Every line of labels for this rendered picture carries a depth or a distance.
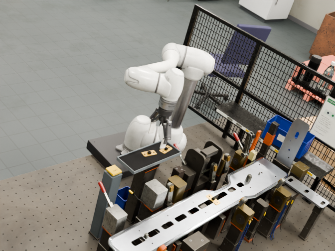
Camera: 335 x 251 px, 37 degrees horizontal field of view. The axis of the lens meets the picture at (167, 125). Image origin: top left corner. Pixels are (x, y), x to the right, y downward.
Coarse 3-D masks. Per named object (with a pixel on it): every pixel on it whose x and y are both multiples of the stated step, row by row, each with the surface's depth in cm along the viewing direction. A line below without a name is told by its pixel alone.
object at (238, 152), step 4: (236, 152) 313; (240, 152) 314; (236, 156) 313; (240, 156) 311; (232, 160) 316; (236, 160) 314; (240, 160) 312; (244, 160) 314; (232, 164) 317; (236, 164) 315; (240, 164) 313; (232, 168) 318; (236, 168) 315; (228, 172) 322; (224, 180) 326; (224, 184) 326
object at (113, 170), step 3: (114, 165) 252; (108, 168) 249; (111, 168) 250; (114, 168) 250; (117, 168) 251; (108, 171) 248; (111, 171) 248; (114, 171) 248; (117, 171) 249; (120, 171) 250; (111, 174) 247; (114, 174) 247
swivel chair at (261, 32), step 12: (240, 24) 517; (240, 36) 525; (264, 36) 538; (228, 48) 533; (240, 48) 537; (252, 48) 544; (216, 60) 564; (228, 60) 543; (228, 72) 546; (240, 72) 554; (204, 96) 577; (216, 96) 590; (228, 96) 599
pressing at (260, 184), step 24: (240, 168) 307; (264, 168) 315; (216, 192) 281; (240, 192) 287; (264, 192) 295; (168, 216) 255; (192, 216) 260; (216, 216) 266; (120, 240) 233; (168, 240) 241
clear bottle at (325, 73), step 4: (332, 64) 325; (328, 68) 326; (332, 68) 325; (324, 72) 329; (328, 72) 326; (332, 72) 326; (328, 76) 327; (332, 76) 328; (320, 80) 332; (324, 84) 330; (328, 84) 331; (320, 88) 333; (324, 88) 332
